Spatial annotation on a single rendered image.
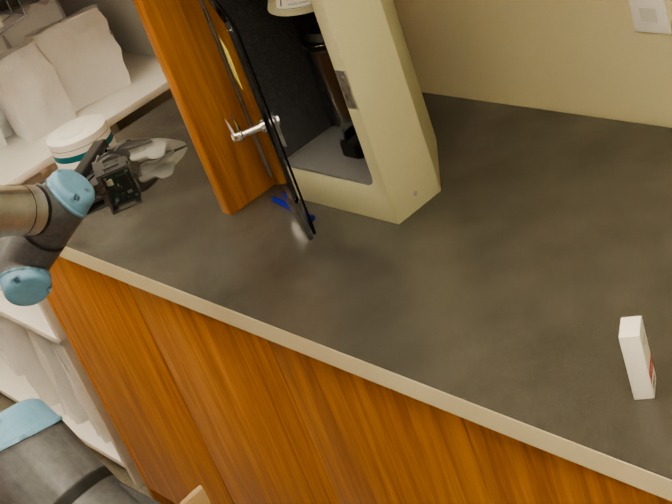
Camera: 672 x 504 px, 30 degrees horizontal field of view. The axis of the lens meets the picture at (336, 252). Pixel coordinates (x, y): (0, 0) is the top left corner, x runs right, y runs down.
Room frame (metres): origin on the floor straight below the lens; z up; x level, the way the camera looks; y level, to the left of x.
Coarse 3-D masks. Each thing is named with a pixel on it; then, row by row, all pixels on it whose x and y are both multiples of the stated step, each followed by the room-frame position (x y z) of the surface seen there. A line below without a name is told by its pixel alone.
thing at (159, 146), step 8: (152, 144) 1.89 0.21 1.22; (160, 144) 1.89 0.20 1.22; (168, 144) 1.89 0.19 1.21; (176, 144) 1.89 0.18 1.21; (184, 144) 1.89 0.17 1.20; (136, 152) 1.89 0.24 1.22; (144, 152) 1.88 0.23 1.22; (152, 152) 1.87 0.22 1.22; (160, 152) 1.86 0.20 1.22; (136, 160) 1.87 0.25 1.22; (144, 160) 1.89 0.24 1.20
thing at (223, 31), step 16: (208, 0) 1.97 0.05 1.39; (224, 16) 1.86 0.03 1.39; (224, 32) 1.89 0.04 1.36; (240, 48) 1.82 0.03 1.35; (240, 64) 1.83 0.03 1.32; (240, 80) 1.95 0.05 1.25; (240, 96) 2.09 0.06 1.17; (256, 96) 1.82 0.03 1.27; (256, 112) 1.88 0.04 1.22; (272, 144) 1.82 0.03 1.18; (272, 160) 1.94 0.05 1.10; (272, 176) 2.08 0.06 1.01; (288, 176) 1.82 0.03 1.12; (288, 192) 1.86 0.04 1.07; (304, 224) 1.82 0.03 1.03
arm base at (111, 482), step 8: (96, 472) 1.18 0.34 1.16; (104, 472) 1.18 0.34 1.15; (80, 480) 1.16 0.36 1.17; (88, 480) 1.16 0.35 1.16; (96, 480) 1.17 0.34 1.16; (104, 480) 1.17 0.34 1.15; (112, 480) 1.18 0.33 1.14; (72, 488) 1.15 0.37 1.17; (80, 488) 1.15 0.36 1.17; (88, 488) 1.15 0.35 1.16; (96, 488) 1.16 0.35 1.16; (104, 488) 1.16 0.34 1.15; (112, 488) 1.16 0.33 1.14; (120, 488) 1.16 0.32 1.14; (128, 488) 1.17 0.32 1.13; (64, 496) 1.15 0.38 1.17; (72, 496) 1.14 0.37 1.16; (80, 496) 1.14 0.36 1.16; (88, 496) 1.15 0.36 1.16; (96, 496) 1.15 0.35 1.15; (104, 496) 1.15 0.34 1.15; (112, 496) 1.15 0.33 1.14; (120, 496) 1.15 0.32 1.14; (128, 496) 1.15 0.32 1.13; (136, 496) 1.17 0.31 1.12; (144, 496) 1.17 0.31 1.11
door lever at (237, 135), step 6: (228, 120) 1.91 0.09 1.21; (234, 120) 1.91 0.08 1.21; (258, 120) 1.86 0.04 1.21; (228, 126) 1.89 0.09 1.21; (234, 126) 1.88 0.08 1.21; (252, 126) 1.86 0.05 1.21; (258, 126) 1.85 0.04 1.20; (234, 132) 1.86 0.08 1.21; (240, 132) 1.85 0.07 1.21; (246, 132) 1.85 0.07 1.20; (252, 132) 1.85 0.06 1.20; (264, 132) 1.85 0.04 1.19; (234, 138) 1.85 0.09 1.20; (240, 138) 1.85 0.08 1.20
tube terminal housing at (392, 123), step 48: (336, 0) 1.88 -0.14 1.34; (384, 0) 1.98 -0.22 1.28; (336, 48) 1.87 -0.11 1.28; (384, 48) 1.91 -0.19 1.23; (384, 96) 1.89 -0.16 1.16; (384, 144) 1.88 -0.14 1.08; (432, 144) 2.02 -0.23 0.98; (336, 192) 1.98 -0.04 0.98; (384, 192) 1.87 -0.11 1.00; (432, 192) 1.91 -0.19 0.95
